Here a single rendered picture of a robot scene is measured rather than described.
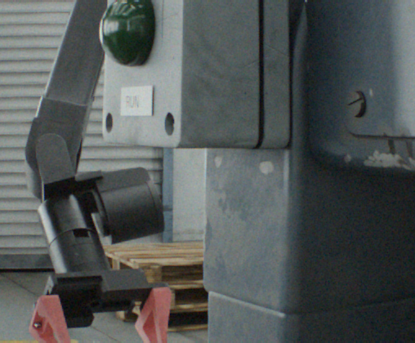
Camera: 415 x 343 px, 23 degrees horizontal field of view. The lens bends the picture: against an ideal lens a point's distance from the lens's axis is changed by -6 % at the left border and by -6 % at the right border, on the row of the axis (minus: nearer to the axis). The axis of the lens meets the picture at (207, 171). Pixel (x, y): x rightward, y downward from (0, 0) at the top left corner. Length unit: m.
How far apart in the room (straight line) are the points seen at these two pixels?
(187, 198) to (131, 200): 7.73
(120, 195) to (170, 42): 0.70
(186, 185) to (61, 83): 7.67
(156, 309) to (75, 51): 0.31
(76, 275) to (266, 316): 0.61
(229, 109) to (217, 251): 0.09
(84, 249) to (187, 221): 7.79
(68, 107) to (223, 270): 0.69
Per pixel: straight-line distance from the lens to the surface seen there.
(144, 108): 0.39
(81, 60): 1.15
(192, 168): 8.80
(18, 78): 8.17
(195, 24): 0.37
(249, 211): 0.42
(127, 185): 1.09
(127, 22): 0.39
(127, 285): 1.01
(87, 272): 1.01
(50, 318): 0.97
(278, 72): 0.39
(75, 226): 1.05
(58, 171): 1.07
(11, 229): 8.20
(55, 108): 1.11
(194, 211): 8.83
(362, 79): 0.36
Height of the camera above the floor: 1.25
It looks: 3 degrees down
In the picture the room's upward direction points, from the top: 1 degrees clockwise
